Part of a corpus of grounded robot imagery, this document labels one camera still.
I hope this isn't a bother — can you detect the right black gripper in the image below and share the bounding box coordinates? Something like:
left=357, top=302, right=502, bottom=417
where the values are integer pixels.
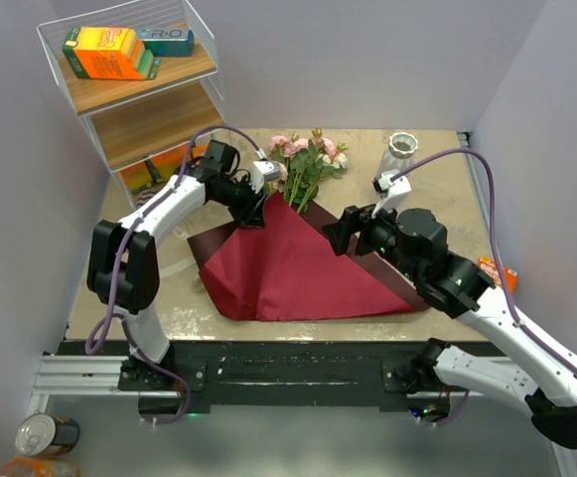
left=322, top=195, right=423, bottom=282

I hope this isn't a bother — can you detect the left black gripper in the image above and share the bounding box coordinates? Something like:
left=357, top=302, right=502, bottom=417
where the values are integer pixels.
left=213, top=175, right=268, bottom=229

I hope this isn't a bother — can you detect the red wrapping paper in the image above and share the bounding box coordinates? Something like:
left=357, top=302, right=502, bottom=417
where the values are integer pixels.
left=188, top=195, right=428, bottom=322

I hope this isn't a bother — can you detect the pink flower bunch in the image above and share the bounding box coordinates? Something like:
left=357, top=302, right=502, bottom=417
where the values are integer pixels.
left=268, top=128, right=348, bottom=214

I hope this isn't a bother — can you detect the white printed ribbon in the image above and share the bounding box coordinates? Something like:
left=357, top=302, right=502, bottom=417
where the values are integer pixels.
left=158, top=226, right=199, bottom=281

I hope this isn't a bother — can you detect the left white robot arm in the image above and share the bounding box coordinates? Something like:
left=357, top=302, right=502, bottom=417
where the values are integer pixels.
left=85, top=140, right=281, bottom=390

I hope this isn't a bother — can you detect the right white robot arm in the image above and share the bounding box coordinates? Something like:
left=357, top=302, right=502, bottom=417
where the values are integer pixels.
left=322, top=206, right=577, bottom=449

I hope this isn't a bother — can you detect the white ribbed vase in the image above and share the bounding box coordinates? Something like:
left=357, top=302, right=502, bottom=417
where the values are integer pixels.
left=376, top=131, right=419, bottom=176

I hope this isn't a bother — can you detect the orange green box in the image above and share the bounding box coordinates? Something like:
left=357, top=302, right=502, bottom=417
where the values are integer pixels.
left=145, top=145, right=189, bottom=184

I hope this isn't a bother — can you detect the purple wavy cloth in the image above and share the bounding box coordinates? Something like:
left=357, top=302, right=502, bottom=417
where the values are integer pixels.
left=134, top=189, right=157, bottom=208

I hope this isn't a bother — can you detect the orange box lower shelf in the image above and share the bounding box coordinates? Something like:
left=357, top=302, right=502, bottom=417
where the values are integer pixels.
left=120, top=162, right=153, bottom=195

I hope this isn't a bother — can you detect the orange razor package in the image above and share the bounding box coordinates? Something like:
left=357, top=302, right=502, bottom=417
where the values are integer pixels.
left=477, top=255, right=518, bottom=294

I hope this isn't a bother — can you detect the teal box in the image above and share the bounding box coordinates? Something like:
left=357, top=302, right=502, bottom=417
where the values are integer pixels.
left=136, top=27, right=195, bottom=58

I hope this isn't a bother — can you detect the orange sponge pack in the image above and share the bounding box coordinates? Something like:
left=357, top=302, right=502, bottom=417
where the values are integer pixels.
left=62, top=27, right=161, bottom=80

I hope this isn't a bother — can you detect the metal tin can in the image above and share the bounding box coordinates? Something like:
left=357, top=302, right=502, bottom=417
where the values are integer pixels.
left=15, top=413, right=80, bottom=457

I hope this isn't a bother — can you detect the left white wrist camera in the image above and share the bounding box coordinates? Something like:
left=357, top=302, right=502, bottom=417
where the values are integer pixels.
left=249, top=160, right=283, bottom=193

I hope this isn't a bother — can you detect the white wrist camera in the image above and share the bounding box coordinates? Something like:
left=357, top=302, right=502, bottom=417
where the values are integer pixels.
left=371, top=169, right=412, bottom=218
left=249, top=160, right=283, bottom=193

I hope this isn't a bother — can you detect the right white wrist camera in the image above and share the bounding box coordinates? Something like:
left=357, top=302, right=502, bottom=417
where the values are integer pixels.
left=371, top=169, right=412, bottom=218

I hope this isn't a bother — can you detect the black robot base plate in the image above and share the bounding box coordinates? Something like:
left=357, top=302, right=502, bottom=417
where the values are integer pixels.
left=57, top=339, right=473, bottom=418

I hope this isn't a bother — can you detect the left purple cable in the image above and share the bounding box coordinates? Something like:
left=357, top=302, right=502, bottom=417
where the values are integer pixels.
left=84, top=126, right=269, bottom=426

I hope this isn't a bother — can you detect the white wire wooden shelf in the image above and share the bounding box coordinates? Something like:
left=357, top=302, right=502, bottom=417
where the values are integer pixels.
left=37, top=1, right=227, bottom=204

